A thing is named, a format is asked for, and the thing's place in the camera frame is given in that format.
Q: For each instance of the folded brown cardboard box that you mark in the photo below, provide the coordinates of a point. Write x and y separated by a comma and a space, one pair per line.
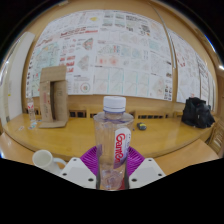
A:
55, 100

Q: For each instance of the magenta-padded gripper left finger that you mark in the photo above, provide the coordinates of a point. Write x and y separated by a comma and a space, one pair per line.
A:
78, 171

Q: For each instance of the black bag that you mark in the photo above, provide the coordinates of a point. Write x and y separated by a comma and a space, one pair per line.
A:
197, 113

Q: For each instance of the large white diagram wall poster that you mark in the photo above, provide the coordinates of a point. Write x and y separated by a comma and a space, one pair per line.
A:
190, 70

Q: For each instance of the small dark object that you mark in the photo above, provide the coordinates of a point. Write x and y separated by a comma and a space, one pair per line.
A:
141, 126

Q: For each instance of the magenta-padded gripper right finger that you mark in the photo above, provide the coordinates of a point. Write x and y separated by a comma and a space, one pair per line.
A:
145, 171

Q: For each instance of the large wall poster with map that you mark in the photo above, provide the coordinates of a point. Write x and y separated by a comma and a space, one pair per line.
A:
110, 56

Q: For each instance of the clear white-capped water bottle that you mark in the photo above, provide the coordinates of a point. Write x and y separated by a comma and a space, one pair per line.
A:
111, 133

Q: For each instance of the white mug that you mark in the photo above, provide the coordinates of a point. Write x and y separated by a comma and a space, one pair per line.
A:
43, 159

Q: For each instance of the wooden chair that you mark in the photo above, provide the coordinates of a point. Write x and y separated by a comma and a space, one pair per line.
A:
217, 140

